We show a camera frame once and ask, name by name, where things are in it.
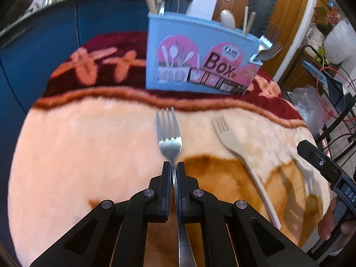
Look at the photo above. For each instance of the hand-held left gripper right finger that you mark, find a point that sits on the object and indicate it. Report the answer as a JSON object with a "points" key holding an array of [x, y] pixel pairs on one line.
{"points": [[180, 192]]}

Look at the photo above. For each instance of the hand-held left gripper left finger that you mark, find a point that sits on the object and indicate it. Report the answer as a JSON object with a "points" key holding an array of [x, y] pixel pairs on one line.
{"points": [[167, 189]]}

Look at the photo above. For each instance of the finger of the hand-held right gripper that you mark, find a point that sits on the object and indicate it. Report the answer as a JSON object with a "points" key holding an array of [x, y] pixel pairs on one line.
{"points": [[319, 161]]}

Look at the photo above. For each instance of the beige plastic fork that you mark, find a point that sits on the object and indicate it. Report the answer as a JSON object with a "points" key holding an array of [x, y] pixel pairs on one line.
{"points": [[230, 141]]}

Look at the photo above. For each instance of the wooden chopstick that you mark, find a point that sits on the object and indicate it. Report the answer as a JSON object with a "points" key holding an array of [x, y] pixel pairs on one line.
{"points": [[251, 22]]}

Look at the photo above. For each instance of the blue utensil box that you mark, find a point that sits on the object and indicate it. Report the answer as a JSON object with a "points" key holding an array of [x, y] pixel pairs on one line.
{"points": [[155, 27]]}

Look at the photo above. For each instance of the person's right hand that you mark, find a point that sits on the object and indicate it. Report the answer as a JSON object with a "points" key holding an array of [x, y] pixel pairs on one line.
{"points": [[326, 222]]}

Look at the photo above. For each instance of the clear plastic bag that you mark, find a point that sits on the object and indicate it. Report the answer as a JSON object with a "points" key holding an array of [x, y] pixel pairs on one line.
{"points": [[303, 103]]}

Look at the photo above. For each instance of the white plastic bag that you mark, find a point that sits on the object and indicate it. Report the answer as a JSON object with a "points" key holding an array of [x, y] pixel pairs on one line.
{"points": [[342, 41]]}

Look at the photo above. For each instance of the cluttered pantry shelf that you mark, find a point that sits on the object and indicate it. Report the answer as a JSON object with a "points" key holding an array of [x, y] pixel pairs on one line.
{"points": [[319, 14]]}

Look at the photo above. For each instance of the wooden door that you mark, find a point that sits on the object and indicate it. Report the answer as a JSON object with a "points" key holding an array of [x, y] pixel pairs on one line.
{"points": [[242, 0]]}

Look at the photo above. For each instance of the blue kitchen cabinet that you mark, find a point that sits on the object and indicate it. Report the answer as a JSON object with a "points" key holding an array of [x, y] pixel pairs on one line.
{"points": [[41, 47]]}

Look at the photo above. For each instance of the dark wok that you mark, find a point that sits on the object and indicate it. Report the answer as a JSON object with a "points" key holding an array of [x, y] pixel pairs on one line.
{"points": [[22, 2]]}

